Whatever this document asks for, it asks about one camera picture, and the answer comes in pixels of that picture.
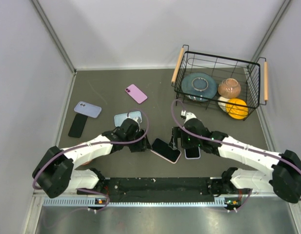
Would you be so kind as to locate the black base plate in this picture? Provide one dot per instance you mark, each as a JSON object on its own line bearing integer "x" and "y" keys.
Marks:
{"x": 167, "y": 189}

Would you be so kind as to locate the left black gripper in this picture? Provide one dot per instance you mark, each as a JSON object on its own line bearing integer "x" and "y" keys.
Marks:
{"x": 142, "y": 145}

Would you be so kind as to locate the black wire basket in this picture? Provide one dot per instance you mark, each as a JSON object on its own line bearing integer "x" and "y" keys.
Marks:
{"x": 252, "y": 76}

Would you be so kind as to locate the white slotted cable duct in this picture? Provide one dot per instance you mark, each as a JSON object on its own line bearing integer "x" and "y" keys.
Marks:
{"x": 99, "y": 203}

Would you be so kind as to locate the white small dish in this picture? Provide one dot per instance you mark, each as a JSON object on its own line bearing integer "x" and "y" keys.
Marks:
{"x": 222, "y": 102}

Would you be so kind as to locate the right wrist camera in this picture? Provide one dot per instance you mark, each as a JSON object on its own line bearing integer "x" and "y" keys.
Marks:
{"x": 186, "y": 115}

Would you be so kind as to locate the light blue phone case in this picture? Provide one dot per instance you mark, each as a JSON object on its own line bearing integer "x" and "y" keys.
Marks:
{"x": 120, "y": 118}

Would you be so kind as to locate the yellow bowl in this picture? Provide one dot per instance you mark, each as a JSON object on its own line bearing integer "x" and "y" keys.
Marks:
{"x": 237, "y": 108}

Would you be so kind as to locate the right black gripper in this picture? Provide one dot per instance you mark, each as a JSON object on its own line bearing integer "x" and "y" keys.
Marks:
{"x": 178, "y": 132}

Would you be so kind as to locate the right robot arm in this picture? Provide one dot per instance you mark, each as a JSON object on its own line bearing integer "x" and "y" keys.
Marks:
{"x": 275, "y": 172}

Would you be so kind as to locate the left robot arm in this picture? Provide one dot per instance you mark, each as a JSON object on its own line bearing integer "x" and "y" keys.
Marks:
{"x": 58, "y": 173}

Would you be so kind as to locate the blue ceramic plate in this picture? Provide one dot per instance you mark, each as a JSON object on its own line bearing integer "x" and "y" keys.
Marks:
{"x": 199, "y": 87}

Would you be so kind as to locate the dark blue phone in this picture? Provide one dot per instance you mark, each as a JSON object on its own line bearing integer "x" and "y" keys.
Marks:
{"x": 160, "y": 145}

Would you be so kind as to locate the lavender case at left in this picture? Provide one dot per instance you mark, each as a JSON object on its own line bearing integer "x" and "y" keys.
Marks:
{"x": 87, "y": 109}

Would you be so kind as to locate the black phone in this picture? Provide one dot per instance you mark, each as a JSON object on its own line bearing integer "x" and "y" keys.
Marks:
{"x": 77, "y": 126}
{"x": 193, "y": 153}

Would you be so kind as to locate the magenta phone case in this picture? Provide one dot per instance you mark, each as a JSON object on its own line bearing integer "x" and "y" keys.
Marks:
{"x": 136, "y": 94}

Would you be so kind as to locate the pink phone case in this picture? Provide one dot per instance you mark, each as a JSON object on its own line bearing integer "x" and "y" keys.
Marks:
{"x": 171, "y": 156}

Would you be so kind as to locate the brown ceramic bowl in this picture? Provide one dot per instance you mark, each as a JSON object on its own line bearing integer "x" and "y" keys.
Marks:
{"x": 229, "y": 88}

